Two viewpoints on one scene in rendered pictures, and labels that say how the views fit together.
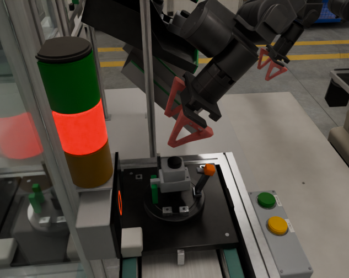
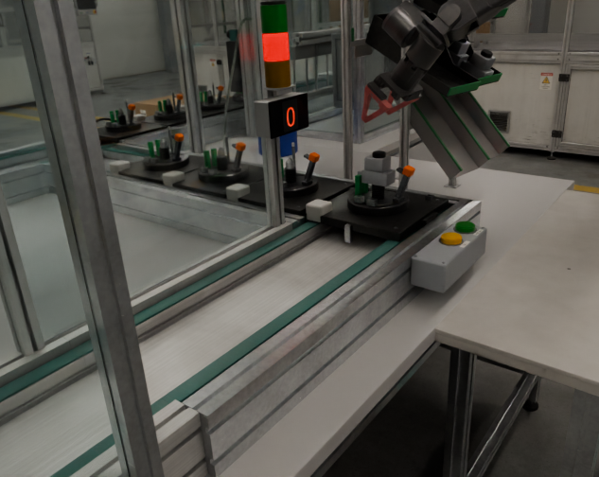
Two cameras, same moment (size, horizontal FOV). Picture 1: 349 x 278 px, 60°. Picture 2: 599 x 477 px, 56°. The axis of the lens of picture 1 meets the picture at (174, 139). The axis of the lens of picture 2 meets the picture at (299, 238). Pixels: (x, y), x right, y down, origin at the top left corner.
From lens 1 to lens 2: 91 cm
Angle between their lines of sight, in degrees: 41
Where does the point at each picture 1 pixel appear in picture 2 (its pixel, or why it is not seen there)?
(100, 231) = (263, 108)
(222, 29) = (407, 22)
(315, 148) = not seen: outside the picture
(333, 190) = not seen: outside the picture
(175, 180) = (373, 170)
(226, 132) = (526, 215)
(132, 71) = not seen: hidden behind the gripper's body
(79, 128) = (269, 43)
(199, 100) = (383, 78)
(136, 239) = (321, 204)
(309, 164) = not seen: outside the picture
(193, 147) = not seen: hidden behind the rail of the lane
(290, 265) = (429, 256)
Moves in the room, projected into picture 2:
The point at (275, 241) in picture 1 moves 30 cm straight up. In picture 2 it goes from (435, 245) to (443, 89)
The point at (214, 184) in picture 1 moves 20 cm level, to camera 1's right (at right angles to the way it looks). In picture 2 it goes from (427, 207) to (513, 227)
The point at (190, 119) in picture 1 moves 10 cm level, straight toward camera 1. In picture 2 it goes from (370, 89) to (336, 97)
